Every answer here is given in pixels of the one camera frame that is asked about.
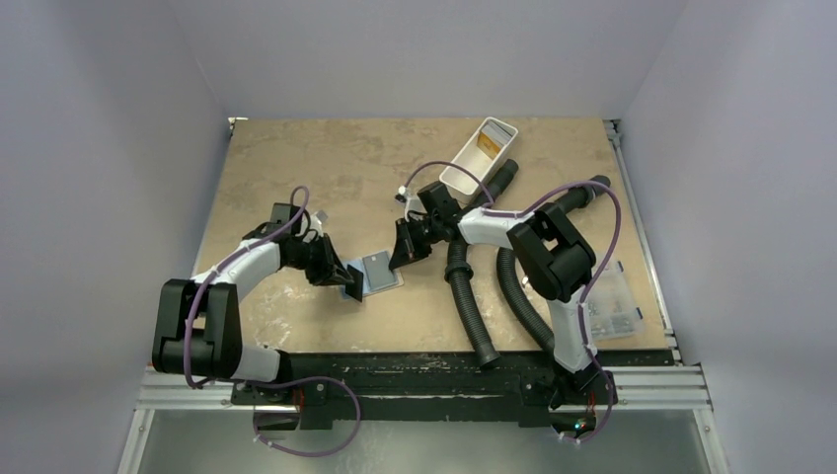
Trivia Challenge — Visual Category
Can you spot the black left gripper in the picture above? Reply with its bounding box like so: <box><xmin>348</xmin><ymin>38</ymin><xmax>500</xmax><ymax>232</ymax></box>
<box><xmin>287</xmin><ymin>232</ymin><xmax>352</xmax><ymax>286</ymax></box>

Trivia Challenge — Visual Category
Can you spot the grey credit card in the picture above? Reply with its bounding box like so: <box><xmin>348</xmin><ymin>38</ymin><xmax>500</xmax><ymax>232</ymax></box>
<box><xmin>361</xmin><ymin>251</ymin><xmax>400</xmax><ymax>294</ymax></box>

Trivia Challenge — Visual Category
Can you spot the beige leather card holder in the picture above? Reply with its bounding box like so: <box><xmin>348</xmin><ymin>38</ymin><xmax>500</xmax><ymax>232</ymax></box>
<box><xmin>344</xmin><ymin>250</ymin><xmax>404</xmax><ymax>297</ymax></box>

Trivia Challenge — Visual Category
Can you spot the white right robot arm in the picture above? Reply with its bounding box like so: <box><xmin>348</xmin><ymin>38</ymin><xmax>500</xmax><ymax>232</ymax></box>
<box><xmin>389</xmin><ymin>176</ymin><xmax>622</xmax><ymax>405</ymax></box>

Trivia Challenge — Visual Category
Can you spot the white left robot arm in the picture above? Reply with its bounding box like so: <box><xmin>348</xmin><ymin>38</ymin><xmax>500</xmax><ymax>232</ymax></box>
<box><xmin>151</xmin><ymin>202</ymin><xmax>364</xmax><ymax>404</ymax></box>

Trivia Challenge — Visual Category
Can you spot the white plastic card bin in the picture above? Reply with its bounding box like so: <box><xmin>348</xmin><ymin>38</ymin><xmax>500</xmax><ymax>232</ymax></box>
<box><xmin>439</xmin><ymin>117</ymin><xmax>519</xmax><ymax>202</ymax></box>

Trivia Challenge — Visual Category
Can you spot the stack of cards in bin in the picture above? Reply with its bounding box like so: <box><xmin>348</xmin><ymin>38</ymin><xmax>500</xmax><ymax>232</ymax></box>
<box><xmin>477</xmin><ymin>121</ymin><xmax>512</xmax><ymax>159</ymax></box>

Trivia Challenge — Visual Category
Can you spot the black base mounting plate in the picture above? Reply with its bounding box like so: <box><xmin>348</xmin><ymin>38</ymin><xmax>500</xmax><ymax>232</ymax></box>
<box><xmin>231</xmin><ymin>350</ymin><xmax>608</xmax><ymax>433</ymax></box>

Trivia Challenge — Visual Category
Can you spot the clear plastic screw organizer box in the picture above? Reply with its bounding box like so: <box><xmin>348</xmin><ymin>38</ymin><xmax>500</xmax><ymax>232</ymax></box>
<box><xmin>586</xmin><ymin>261</ymin><xmax>645</xmax><ymax>342</ymax></box>

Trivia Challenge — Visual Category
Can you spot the black corrugated hose left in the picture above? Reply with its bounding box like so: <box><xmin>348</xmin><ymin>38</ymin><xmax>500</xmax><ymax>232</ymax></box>
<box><xmin>444</xmin><ymin>158</ymin><xmax>520</xmax><ymax>369</ymax></box>

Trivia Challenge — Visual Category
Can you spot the black corrugated hose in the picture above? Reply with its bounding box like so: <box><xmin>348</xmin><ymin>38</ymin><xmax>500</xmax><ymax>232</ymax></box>
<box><xmin>495</xmin><ymin>174</ymin><xmax>612</xmax><ymax>355</ymax></box>
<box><xmin>444</xmin><ymin>158</ymin><xmax>520</xmax><ymax>369</ymax></box>

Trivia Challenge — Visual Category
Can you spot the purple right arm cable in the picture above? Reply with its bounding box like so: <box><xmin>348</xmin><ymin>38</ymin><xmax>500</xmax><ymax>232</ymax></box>
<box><xmin>402</xmin><ymin>161</ymin><xmax>623</xmax><ymax>446</ymax></box>

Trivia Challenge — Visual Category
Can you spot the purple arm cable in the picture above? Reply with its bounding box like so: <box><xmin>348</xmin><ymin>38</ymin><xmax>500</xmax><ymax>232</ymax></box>
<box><xmin>402</xmin><ymin>161</ymin><xmax>623</xmax><ymax>446</ymax></box>
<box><xmin>183</xmin><ymin>186</ymin><xmax>311</xmax><ymax>391</ymax></box>

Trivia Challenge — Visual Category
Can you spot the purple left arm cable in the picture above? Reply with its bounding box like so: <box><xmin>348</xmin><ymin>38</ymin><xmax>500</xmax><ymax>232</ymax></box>
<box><xmin>183</xmin><ymin>186</ymin><xmax>311</xmax><ymax>391</ymax></box>

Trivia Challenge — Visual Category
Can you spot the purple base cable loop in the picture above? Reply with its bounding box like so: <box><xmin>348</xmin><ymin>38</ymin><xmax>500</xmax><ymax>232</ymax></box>
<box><xmin>251</xmin><ymin>375</ymin><xmax>363</xmax><ymax>459</ymax></box>

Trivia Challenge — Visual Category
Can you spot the black corrugated hose right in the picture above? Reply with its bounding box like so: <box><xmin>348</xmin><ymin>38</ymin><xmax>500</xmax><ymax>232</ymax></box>
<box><xmin>495</xmin><ymin>174</ymin><xmax>612</xmax><ymax>355</ymax></box>

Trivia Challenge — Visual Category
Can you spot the aluminium frame rail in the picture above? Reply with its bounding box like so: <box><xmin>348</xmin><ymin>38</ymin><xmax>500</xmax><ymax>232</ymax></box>
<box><xmin>603</xmin><ymin>119</ymin><xmax>712</xmax><ymax>410</ymax></box>

